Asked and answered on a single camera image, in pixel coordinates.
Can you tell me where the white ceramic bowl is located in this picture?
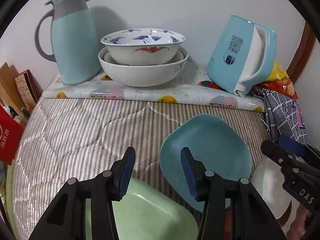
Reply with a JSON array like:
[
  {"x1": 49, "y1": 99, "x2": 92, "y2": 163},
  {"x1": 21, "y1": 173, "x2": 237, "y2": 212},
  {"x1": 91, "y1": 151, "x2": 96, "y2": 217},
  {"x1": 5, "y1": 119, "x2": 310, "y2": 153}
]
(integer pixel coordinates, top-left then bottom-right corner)
[{"x1": 250, "y1": 158, "x2": 292, "y2": 219}]

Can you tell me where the green square plate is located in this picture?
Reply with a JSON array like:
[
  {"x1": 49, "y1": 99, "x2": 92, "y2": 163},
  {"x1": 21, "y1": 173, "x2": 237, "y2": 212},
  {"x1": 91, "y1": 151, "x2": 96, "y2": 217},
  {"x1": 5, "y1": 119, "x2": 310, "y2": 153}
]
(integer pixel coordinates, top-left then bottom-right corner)
[{"x1": 85, "y1": 177, "x2": 200, "y2": 240}]

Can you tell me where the blue square plate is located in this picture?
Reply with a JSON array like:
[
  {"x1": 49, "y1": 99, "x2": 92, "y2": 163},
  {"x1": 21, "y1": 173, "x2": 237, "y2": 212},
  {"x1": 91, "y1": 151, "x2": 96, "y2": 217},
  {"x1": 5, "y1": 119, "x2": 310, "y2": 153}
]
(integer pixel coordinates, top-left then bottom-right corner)
[{"x1": 160, "y1": 114, "x2": 252, "y2": 212}]

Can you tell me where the small brown clay bowl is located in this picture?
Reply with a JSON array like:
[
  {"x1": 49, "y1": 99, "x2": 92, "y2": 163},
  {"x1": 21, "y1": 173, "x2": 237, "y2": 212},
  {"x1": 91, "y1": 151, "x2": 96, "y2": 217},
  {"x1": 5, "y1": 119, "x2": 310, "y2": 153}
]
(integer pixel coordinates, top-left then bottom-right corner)
[{"x1": 223, "y1": 206, "x2": 233, "y2": 240}]

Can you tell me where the person's right hand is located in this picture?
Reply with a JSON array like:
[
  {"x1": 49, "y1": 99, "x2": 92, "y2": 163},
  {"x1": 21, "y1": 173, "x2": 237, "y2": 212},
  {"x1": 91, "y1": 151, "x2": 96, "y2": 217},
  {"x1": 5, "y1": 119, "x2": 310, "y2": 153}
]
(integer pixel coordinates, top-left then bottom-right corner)
[{"x1": 286, "y1": 207, "x2": 308, "y2": 240}]

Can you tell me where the grey checked cloth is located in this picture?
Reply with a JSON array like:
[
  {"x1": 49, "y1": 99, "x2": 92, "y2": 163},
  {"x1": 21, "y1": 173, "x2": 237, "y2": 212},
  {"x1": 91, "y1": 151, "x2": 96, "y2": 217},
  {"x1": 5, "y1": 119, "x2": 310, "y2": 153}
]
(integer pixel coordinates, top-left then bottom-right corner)
[{"x1": 249, "y1": 86, "x2": 306, "y2": 144}]

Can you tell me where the red snack bag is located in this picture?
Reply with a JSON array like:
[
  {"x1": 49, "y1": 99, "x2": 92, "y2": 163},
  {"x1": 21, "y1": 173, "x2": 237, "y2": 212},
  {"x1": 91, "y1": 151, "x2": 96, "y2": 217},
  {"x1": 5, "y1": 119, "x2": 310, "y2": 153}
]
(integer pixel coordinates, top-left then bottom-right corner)
[{"x1": 259, "y1": 78, "x2": 298, "y2": 100}]

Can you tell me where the yellow chips bag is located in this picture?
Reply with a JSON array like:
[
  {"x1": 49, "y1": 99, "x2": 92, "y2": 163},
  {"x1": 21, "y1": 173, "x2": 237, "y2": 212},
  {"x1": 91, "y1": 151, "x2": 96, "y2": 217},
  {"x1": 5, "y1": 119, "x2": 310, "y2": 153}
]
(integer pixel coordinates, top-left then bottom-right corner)
[{"x1": 265, "y1": 60, "x2": 289, "y2": 82}]

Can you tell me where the striped quilted table cover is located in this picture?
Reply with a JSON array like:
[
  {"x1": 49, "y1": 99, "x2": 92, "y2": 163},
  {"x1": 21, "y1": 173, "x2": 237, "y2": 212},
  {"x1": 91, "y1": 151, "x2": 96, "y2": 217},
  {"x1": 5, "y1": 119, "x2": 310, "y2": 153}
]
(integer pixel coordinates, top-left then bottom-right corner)
[{"x1": 7, "y1": 98, "x2": 267, "y2": 239}]

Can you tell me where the red paper bag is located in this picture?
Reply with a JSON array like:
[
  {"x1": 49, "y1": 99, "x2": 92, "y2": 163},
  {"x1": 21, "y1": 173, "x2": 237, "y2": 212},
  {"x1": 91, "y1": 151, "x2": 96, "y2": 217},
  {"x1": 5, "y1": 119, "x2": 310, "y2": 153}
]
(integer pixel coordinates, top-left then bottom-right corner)
[{"x1": 0, "y1": 107, "x2": 23, "y2": 165}]

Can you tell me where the light blue electric kettle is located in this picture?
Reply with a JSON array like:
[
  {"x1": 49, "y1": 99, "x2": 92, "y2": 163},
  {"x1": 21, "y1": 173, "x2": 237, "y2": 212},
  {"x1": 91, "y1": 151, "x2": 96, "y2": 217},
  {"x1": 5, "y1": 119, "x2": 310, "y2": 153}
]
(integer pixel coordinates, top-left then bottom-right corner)
[{"x1": 207, "y1": 15, "x2": 277, "y2": 97}]

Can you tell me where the fruit pattern plastic mat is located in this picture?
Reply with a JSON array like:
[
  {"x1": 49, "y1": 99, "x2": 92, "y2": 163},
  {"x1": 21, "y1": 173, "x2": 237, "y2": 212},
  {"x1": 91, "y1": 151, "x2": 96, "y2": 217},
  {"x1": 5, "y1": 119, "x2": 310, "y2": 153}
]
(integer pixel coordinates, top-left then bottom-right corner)
[{"x1": 42, "y1": 61, "x2": 265, "y2": 113}]

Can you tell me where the patterned brown gift box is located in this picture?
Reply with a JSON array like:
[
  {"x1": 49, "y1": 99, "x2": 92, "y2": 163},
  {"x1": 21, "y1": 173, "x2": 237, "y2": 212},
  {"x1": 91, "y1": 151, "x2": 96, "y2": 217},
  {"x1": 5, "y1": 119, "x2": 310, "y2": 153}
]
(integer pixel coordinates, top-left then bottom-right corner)
[{"x1": 14, "y1": 69, "x2": 43, "y2": 112}]

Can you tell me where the brown cardboard box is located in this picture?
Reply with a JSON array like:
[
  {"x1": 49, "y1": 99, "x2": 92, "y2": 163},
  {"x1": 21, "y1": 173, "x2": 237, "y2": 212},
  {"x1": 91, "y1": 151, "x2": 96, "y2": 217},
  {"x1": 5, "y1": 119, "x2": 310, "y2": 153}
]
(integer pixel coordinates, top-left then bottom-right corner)
[{"x1": 1, "y1": 63, "x2": 28, "y2": 124}]

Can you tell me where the large white porcelain bowl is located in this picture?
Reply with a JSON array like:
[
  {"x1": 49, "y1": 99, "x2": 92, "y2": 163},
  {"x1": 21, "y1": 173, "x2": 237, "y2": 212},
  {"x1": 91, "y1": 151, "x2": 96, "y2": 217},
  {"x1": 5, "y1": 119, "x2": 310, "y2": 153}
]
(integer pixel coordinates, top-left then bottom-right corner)
[{"x1": 98, "y1": 47, "x2": 189, "y2": 87}]

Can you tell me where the light blue thermos jug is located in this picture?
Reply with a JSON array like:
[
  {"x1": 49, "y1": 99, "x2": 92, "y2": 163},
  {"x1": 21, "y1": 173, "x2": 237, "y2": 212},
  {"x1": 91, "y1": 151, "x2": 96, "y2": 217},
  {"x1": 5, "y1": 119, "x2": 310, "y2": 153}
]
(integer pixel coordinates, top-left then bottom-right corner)
[{"x1": 34, "y1": 0, "x2": 101, "y2": 85}]

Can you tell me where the blue patterned porcelain bowl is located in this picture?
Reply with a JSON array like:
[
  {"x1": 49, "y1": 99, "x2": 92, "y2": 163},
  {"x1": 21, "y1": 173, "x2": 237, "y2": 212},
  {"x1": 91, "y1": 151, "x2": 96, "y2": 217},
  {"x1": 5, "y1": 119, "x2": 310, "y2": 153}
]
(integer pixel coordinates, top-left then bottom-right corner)
[{"x1": 100, "y1": 28, "x2": 185, "y2": 66}]

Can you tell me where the brown wooden door frame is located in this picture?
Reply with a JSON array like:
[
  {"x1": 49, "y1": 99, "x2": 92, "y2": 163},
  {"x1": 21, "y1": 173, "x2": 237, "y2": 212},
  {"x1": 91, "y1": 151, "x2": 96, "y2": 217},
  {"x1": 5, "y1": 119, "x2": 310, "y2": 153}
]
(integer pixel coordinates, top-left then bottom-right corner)
[{"x1": 287, "y1": 22, "x2": 316, "y2": 83}]

